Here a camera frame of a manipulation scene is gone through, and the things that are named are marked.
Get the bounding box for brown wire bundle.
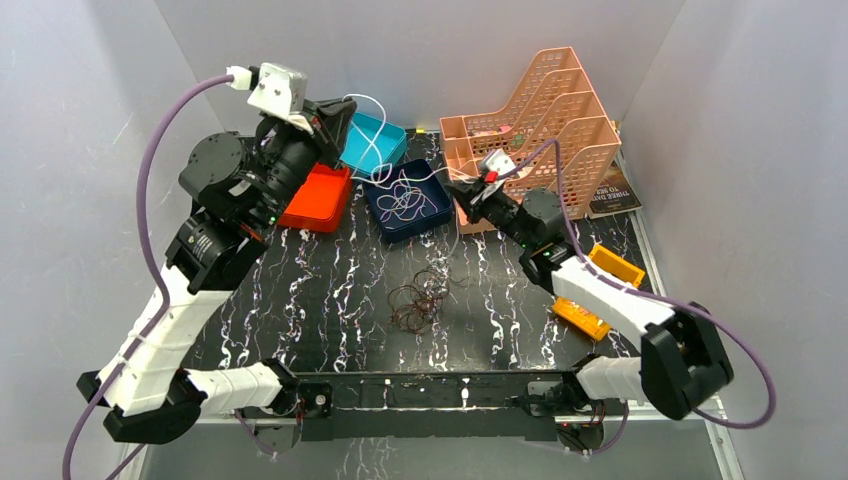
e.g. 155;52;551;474
387;266;465;336

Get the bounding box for purple cable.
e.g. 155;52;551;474
61;64;253;480
510;137;778;431

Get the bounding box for peach plastic file organizer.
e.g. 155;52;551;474
440;47;621;220

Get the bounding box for yellow bin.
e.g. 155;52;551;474
552;244;646;341

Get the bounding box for white wire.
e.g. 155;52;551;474
344;92;478;190

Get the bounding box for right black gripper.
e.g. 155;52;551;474
446;175;535;251

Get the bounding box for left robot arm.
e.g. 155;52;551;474
77;97;357;445

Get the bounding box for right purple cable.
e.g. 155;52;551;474
510;137;778;431

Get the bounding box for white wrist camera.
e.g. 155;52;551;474
472;149;516;203
247;62;314;134

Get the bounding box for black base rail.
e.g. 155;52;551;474
299;370;599;441

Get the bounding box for dark book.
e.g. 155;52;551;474
588;161;642;219

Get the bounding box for white wires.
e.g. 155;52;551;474
372;168;442;227

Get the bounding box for red square tray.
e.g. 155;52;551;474
277;164;353;233

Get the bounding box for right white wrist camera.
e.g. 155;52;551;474
472;149;516;203

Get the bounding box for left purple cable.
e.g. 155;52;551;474
61;64;253;480

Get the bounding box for navy square tray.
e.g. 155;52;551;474
362;158;455;244

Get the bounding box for teal square tray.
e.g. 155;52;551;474
341;113;407;178

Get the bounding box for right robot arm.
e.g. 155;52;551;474
445;180;734;420

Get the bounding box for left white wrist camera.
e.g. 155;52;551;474
247;62;314;134

